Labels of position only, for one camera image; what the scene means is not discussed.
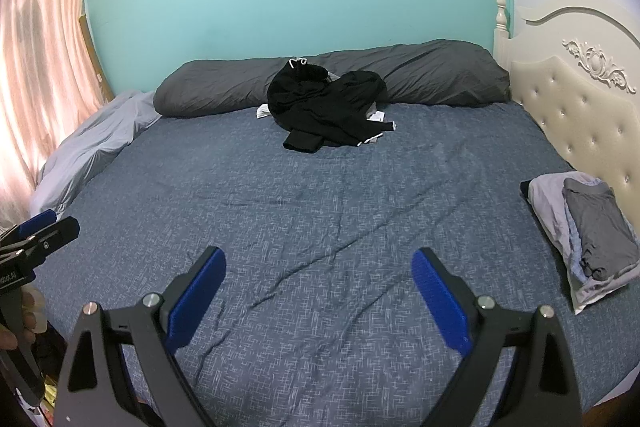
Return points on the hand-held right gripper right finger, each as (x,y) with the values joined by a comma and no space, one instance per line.
(440,302)

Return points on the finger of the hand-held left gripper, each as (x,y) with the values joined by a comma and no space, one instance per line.
(40,219)
(60,229)

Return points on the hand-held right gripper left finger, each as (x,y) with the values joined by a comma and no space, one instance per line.
(197,302)

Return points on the black sweater with white trim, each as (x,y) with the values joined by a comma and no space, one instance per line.
(300,102)

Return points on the person's left hand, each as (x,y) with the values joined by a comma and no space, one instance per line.
(32,299)

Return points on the light grey duvet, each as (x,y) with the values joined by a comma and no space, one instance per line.
(90,147)

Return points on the bed with blue patterned sheet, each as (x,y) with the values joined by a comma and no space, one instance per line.
(300,207)

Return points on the pink curtain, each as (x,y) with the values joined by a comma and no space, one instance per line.
(40,57)

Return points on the folded dark grey shirt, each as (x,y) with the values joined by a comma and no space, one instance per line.
(600,227)

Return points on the long dark grey pillow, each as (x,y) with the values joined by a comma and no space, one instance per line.
(210,87)

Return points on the cream tufted headboard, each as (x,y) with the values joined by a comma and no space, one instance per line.
(575,107)

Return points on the grey garment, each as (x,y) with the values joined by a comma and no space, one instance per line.
(332,78)

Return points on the wooden window frame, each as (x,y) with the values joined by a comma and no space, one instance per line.
(92,52)

